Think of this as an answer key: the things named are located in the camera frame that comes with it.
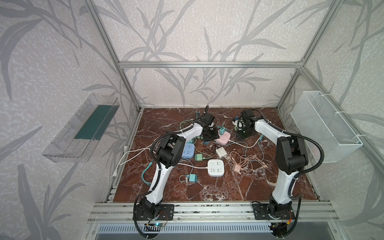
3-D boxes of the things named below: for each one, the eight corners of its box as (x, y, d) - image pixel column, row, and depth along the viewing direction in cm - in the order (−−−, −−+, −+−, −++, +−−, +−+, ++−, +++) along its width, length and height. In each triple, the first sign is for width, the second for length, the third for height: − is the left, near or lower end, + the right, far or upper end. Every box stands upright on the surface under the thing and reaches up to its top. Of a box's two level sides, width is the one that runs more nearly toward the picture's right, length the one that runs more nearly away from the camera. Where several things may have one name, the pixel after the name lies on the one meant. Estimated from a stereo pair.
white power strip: (207, 176, 87) (208, 175, 85) (207, 161, 94) (207, 159, 91) (224, 176, 87) (225, 175, 85) (223, 161, 94) (223, 159, 91)
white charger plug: (220, 159, 94) (220, 157, 92) (215, 151, 98) (215, 149, 95) (226, 156, 96) (227, 153, 93) (222, 148, 99) (222, 146, 97)
